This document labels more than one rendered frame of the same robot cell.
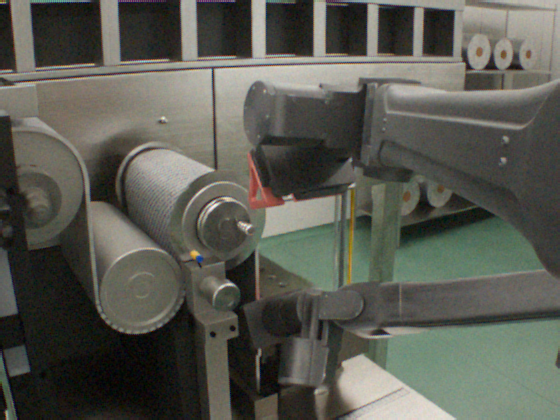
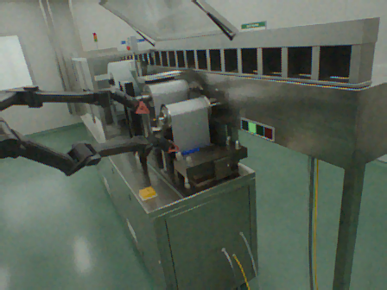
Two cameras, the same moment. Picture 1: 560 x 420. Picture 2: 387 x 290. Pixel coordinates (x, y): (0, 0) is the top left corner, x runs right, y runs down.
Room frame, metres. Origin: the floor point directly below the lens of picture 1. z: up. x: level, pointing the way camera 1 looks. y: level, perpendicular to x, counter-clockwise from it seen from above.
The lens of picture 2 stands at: (1.05, -1.41, 1.66)
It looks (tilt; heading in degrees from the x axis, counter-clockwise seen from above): 21 degrees down; 97
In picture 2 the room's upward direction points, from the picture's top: 7 degrees counter-clockwise
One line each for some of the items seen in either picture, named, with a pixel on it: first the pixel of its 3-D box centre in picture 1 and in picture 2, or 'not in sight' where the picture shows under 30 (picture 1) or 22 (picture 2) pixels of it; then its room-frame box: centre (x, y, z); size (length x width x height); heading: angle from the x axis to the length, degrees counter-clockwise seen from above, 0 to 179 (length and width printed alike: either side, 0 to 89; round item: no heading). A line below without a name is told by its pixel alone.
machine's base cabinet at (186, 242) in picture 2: not in sight; (145, 178); (0.26, 0.91, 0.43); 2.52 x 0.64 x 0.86; 123
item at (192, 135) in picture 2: (223, 278); (192, 137); (0.86, 0.11, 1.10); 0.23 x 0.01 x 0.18; 33
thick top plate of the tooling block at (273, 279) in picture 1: (270, 304); (211, 158); (0.96, 0.03, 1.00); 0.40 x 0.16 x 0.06; 33
